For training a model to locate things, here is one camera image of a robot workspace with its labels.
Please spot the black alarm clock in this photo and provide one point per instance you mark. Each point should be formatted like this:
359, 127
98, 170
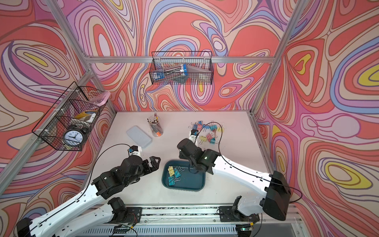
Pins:
75, 135

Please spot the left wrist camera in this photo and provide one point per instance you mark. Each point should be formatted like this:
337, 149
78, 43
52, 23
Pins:
135, 150

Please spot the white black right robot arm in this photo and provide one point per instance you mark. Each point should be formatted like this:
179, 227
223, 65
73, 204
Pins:
272, 191

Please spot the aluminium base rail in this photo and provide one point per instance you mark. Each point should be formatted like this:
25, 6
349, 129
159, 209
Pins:
160, 220

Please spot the teal binder clip on table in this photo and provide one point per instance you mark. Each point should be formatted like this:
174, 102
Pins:
213, 126

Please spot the black wire basket back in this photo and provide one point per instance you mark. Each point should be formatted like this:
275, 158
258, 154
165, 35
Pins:
199, 66

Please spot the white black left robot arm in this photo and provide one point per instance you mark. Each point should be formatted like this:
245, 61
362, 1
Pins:
96, 204

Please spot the yellow white box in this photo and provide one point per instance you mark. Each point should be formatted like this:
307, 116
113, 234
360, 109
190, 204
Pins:
87, 116

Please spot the translucent blue box lid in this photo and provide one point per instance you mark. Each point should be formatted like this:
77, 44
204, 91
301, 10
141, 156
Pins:
141, 138

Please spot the clear cup with pens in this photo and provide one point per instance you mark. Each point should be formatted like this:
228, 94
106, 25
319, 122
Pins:
155, 126

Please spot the black wire basket left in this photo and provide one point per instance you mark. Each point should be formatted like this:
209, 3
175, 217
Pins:
73, 101

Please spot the dark teal storage tray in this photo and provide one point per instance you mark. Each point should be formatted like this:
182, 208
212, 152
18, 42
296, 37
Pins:
191, 179

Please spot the pink plastic item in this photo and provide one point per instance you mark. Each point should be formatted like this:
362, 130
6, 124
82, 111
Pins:
100, 99

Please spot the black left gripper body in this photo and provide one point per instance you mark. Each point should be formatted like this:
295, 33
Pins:
143, 169

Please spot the black wire basket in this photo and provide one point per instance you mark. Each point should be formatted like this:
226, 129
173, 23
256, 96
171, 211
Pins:
199, 66
73, 101

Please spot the green yellow binder clip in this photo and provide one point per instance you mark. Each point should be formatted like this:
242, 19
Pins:
202, 139

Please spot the clear tube with pens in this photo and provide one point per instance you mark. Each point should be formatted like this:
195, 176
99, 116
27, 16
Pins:
170, 72

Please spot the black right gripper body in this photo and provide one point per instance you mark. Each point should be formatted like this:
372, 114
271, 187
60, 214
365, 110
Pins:
181, 155

